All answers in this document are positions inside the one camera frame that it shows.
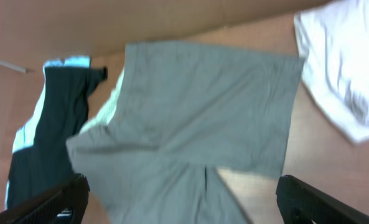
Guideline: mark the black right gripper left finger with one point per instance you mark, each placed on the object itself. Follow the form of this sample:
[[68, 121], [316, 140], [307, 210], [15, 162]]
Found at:
[[65, 203]]

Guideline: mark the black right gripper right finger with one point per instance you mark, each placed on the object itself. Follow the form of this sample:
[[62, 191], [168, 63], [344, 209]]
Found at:
[[300, 203]]

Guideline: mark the grey shorts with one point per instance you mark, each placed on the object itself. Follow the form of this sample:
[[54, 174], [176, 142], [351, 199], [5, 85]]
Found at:
[[184, 110]]

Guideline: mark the black garment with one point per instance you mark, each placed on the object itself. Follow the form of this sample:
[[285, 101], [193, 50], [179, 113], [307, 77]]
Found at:
[[53, 130]]

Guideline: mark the light blue shirt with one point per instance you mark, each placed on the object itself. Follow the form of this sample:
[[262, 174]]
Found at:
[[31, 124]]

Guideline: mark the folded beige shorts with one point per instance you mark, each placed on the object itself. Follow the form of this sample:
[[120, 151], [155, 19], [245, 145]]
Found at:
[[334, 40]]

